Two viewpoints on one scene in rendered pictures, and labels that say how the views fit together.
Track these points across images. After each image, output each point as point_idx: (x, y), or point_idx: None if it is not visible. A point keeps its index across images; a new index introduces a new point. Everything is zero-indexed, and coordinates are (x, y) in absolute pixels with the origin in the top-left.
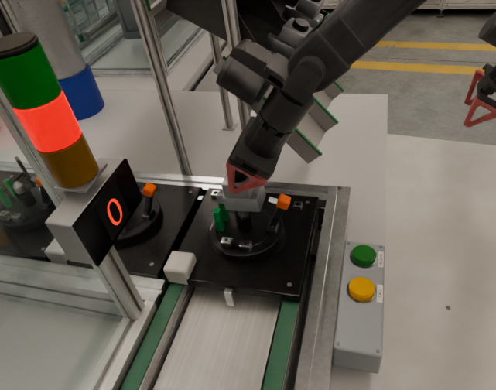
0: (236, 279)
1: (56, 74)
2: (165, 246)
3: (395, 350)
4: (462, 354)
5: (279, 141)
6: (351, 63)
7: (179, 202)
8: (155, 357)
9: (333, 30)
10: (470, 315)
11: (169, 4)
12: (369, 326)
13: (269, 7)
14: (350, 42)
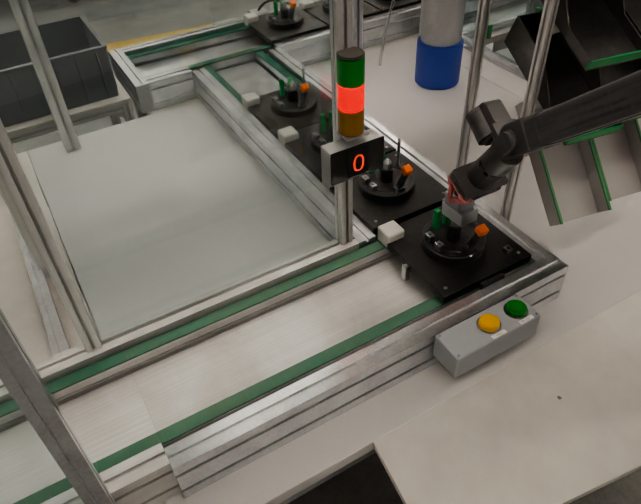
0: (416, 263)
1: (428, 39)
2: (393, 216)
3: (488, 387)
4: (532, 423)
5: (485, 179)
6: (533, 149)
7: (429, 195)
8: (336, 271)
9: (528, 122)
10: (570, 413)
11: (506, 39)
12: (469, 342)
13: (595, 75)
14: (533, 135)
